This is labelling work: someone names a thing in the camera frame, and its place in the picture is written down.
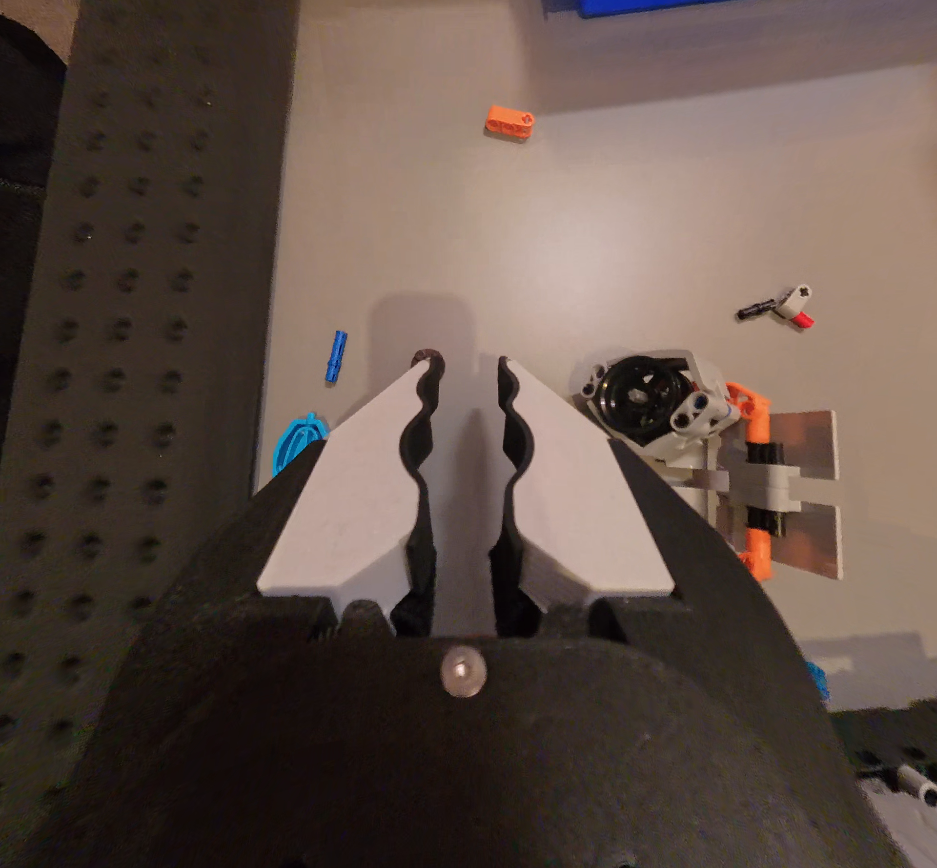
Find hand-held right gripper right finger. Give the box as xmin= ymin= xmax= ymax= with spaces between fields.
xmin=489 ymin=357 xmax=676 ymax=610

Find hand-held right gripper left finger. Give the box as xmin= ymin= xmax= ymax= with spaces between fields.
xmin=255 ymin=359 xmax=445 ymax=614

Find grey orange twin-motor toy assembly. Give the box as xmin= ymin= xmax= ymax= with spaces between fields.
xmin=581 ymin=349 xmax=845 ymax=582

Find small orange toy beam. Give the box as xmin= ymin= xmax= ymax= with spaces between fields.
xmin=484 ymin=104 xmax=536 ymax=143

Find light blue brick separator tool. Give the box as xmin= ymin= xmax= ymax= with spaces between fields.
xmin=271 ymin=412 xmax=331 ymax=480

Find grey red pin connector piece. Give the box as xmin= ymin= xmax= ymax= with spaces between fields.
xmin=735 ymin=284 xmax=815 ymax=330

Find large grey orange toy vehicle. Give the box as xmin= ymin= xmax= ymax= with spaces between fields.
xmin=833 ymin=700 xmax=937 ymax=868

